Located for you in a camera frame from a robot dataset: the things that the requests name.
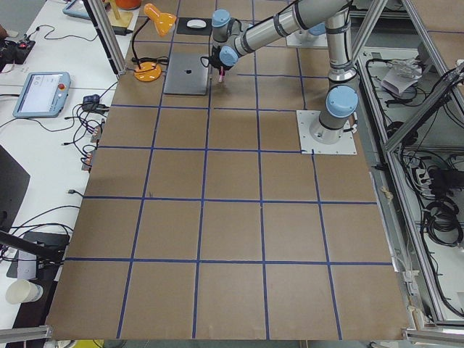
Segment aluminium frame post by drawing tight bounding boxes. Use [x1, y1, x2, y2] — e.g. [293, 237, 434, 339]
[83, 0, 126, 76]

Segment aluminium diagonal frame bar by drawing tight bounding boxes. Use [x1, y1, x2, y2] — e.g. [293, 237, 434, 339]
[384, 63, 463, 153]

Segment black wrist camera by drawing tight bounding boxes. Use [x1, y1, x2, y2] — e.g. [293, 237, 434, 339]
[209, 46, 220, 65]

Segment black mousepad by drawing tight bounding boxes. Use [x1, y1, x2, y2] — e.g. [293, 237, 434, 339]
[176, 17, 212, 36]

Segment black power adapter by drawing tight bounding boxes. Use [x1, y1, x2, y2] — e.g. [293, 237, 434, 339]
[82, 94, 109, 113]

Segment white paper cup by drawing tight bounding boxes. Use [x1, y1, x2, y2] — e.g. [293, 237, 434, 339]
[5, 279, 44, 305]

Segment white computer mouse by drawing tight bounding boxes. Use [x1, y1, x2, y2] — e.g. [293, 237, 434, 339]
[186, 19, 207, 29]

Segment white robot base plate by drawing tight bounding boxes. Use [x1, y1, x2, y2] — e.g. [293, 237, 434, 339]
[296, 110, 357, 155]

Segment orange desk lamp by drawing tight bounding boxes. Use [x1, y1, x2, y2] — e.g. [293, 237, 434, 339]
[130, 2, 177, 83]

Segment blue teach pendant tablet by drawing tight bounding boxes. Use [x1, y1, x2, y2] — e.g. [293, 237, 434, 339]
[12, 72, 71, 119]

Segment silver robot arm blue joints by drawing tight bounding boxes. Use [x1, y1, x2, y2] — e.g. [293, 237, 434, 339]
[212, 1, 359, 131]

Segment black red device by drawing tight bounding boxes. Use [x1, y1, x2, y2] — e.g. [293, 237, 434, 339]
[1, 40, 36, 70]

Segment grey closed laptop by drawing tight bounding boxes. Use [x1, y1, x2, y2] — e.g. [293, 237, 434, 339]
[163, 52, 209, 96]

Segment black monitor corner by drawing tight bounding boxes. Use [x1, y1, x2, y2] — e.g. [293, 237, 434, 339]
[0, 146, 30, 232]

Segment wooden stand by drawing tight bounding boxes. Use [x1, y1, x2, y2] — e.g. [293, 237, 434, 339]
[107, 0, 133, 28]

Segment aluminium bottom left rail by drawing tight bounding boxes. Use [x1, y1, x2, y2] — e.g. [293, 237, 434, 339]
[0, 326, 52, 344]

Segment small circuit board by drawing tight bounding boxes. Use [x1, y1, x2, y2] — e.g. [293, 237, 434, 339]
[91, 125, 102, 144]
[80, 150, 96, 172]

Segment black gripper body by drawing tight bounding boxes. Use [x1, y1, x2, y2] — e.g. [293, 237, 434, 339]
[212, 59, 227, 71]

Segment orange round object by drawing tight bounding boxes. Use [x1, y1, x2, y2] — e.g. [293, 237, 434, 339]
[115, 0, 141, 10]

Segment coiled black cables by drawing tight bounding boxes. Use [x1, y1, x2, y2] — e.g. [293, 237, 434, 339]
[422, 197, 463, 248]

